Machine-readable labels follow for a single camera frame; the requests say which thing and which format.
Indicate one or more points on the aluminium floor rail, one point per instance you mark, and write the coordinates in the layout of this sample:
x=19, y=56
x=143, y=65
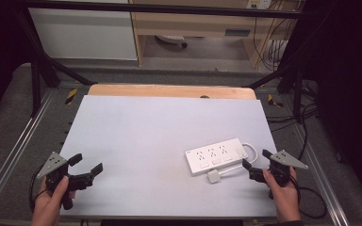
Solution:
x=15, y=147
x=320, y=175

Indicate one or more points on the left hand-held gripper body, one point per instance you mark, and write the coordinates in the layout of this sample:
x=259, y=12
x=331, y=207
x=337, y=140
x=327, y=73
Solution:
x=52, y=163

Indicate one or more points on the office chair base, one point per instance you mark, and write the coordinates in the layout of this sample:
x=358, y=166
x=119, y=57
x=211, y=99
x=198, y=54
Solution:
x=172, y=39

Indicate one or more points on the light wooden desk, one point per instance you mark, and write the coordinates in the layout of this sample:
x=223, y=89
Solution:
x=194, y=23

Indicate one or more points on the black metal frame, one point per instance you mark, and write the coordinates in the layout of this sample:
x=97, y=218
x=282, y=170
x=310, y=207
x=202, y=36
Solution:
x=157, y=8

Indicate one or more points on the white cabinet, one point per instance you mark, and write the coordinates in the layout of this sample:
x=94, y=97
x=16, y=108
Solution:
x=81, y=34

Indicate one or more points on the white table board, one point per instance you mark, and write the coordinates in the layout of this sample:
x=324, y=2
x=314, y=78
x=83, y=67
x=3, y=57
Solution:
x=144, y=150

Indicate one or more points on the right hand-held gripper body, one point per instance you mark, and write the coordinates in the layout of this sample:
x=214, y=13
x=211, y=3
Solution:
x=283, y=160

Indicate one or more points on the white power strip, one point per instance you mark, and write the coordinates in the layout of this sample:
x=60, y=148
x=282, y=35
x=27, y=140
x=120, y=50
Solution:
x=215, y=156

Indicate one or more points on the white wall socket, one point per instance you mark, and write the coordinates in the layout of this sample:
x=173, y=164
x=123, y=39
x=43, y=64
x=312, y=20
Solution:
x=259, y=3

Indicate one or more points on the person's right hand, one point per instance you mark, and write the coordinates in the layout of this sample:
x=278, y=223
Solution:
x=284, y=201

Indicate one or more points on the white power plug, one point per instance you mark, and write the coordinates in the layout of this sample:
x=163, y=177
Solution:
x=214, y=176

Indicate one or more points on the light wooden board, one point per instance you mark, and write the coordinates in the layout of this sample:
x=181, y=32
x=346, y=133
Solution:
x=157, y=91

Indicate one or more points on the person's left hand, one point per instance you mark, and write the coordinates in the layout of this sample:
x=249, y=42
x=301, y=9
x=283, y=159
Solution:
x=48, y=205

